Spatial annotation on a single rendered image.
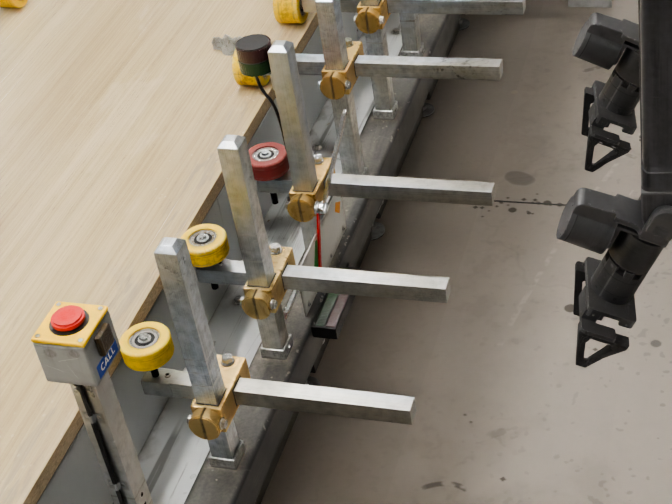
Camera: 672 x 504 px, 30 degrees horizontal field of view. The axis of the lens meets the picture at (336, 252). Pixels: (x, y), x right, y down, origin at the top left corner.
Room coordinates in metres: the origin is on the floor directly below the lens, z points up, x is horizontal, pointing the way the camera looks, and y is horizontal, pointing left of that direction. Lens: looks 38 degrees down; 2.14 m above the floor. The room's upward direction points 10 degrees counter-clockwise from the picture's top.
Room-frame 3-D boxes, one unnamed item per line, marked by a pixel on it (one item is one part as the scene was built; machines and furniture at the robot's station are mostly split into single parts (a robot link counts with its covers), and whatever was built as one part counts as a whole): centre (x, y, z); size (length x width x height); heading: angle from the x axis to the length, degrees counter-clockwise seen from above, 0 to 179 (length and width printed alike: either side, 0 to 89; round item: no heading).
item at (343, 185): (1.84, -0.09, 0.84); 0.43 x 0.03 x 0.04; 68
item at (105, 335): (1.13, 0.29, 1.20); 0.03 x 0.01 x 0.03; 158
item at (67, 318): (1.15, 0.32, 1.22); 0.04 x 0.04 x 0.02
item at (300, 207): (1.87, 0.03, 0.85); 0.14 x 0.06 x 0.05; 158
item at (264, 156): (1.92, 0.10, 0.85); 0.08 x 0.08 x 0.11
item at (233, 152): (1.62, 0.13, 0.90); 0.04 x 0.04 x 0.48; 68
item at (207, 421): (1.41, 0.21, 0.81); 0.14 x 0.06 x 0.05; 158
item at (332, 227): (1.81, 0.02, 0.75); 0.26 x 0.01 x 0.10; 158
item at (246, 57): (1.87, 0.08, 1.15); 0.06 x 0.06 x 0.02
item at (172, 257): (1.39, 0.22, 0.90); 0.04 x 0.04 x 0.48; 68
